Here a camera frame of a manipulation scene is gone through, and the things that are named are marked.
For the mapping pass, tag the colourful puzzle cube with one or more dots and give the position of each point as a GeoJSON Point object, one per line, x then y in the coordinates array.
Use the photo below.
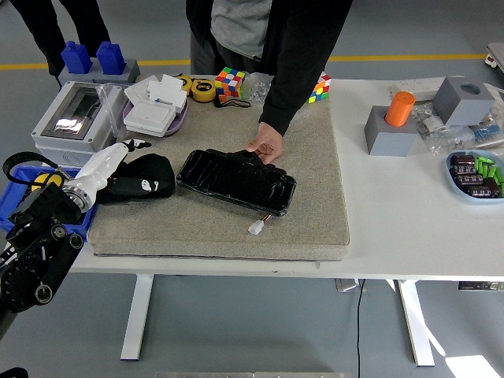
{"type": "Point", "coordinates": [229, 82]}
{"type": "Point", "coordinates": [319, 90]}

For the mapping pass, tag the white table leg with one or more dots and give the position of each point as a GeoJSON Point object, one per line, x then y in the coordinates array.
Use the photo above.
{"type": "Point", "coordinates": [138, 315]}
{"type": "Point", "coordinates": [417, 327]}

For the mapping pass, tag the clear bag of metal parts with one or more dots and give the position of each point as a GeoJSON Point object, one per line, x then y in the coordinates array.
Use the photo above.
{"type": "Point", "coordinates": [445, 138]}

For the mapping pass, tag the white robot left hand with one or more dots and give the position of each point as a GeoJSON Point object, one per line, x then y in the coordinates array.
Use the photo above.
{"type": "Point", "coordinates": [100, 165]}

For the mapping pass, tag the bag of blue resistors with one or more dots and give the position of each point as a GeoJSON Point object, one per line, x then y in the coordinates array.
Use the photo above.
{"type": "Point", "coordinates": [488, 132]}

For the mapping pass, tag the blue bottle-shaped block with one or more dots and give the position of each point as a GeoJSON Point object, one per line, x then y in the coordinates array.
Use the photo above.
{"type": "Point", "coordinates": [76, 57]}
{"type": "Point", "coordinates": [111, 58]}

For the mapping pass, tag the clear bag of screws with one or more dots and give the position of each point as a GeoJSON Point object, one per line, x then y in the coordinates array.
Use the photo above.
{"type": "Point", "coordinates": [258, 88]}

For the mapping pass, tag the person's left hand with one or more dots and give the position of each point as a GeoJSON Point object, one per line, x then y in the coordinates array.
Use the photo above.
{"type": "Point", "coordinates": [269, 143]}

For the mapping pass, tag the grey electrical enclosure box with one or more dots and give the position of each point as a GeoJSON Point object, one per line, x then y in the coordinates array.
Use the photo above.
{"type": "Point", "coordinates": [59, 145]}

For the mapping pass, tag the purple tray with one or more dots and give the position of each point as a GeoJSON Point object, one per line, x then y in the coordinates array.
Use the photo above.
{"type": "Point", "coordinates": [179, 122]}

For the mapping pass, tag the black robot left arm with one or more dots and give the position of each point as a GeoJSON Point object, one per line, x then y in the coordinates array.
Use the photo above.
{"type": "Point", "coordinates": [39, 244]}

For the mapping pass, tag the orange cylinder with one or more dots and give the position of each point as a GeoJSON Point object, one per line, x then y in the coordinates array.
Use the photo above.
{"type": "Point", "coordinates": [399, 109]}

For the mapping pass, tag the person in dark trousers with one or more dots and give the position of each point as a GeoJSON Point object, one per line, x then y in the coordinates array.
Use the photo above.
{"type": "Point", "coordinates": [39, 23]}

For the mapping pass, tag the white plate with blue mark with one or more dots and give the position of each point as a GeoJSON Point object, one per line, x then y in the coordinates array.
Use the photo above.
{"type": "Point", "coordinates": [169, 90]}

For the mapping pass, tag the clear empty plastic bag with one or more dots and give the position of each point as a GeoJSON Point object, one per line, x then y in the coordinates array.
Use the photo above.
{"type": "Point", "coordinates": [112, 114]}

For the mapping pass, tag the light blue tray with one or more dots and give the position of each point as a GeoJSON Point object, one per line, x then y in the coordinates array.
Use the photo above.
{"type": "Point", "coordinates": [453, 187]}

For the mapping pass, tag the green battery cell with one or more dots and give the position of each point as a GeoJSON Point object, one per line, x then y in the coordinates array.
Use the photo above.
{"type": "Point", "coordinates": [487, 161]}
{"type": "Point", "coordinates": [479, 164]}
{"type": "Point", "coordinates": [491, 173]}
{"type": "Point", "coordinates": [499, 175]}

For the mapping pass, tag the grey block with round hole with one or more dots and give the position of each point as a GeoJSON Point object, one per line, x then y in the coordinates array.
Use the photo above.
{"type": "Point", "coordinates": [460, 104]}

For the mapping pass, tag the black glossy panel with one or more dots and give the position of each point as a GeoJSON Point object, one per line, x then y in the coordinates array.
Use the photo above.
{"type": "Point", "coordinates": [236, 181]}

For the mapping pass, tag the black table control box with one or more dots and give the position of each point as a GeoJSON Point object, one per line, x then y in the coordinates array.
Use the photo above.
{"type": "Point", "coordinates": [478, 286]}

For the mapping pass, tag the person's left forearm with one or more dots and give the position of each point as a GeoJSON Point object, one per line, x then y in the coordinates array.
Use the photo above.
{"type": "Point", "coordinates": [293, 94]}

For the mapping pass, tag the yellow tape measure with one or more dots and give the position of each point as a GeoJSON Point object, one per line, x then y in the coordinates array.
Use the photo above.
{"type": "Point", "coordinates": [184, 83]}
{"type": "Point", "coordinates": [203, 90]}

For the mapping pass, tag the blue plastic bin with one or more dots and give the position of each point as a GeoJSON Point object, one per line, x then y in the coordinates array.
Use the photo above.
{"type": "Point", "coordinates": [23, 173]}

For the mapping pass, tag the grey block holding cylinder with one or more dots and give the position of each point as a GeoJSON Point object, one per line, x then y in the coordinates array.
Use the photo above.
{"type": "Point", "coordinates": [388, 139]}

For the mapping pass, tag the grey under-table bracket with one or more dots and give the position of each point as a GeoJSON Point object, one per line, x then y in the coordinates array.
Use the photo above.
{"type": "Point", "coordinates": [346, 285]}

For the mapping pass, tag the grey-brown mat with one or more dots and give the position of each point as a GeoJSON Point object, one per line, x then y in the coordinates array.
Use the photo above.
{"type": "Point", "coordinates": [197, 236]}

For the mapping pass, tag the white plain plate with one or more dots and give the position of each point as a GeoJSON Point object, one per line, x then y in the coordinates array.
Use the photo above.
{"type": "Point", "coordinates": [138, 91]}

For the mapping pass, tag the grey two-slot base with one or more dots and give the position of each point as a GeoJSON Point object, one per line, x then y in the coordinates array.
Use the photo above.
{"type": "Point", "coordinates": [132, 73]}

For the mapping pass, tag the yellow lemon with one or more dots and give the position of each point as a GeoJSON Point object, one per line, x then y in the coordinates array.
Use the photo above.
{"type": "Point", "coordinates": [39, 181]}

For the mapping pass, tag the black rag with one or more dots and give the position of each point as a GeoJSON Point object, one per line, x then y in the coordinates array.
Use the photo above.
{"type": "Point", "coordinates": [157, 169]}

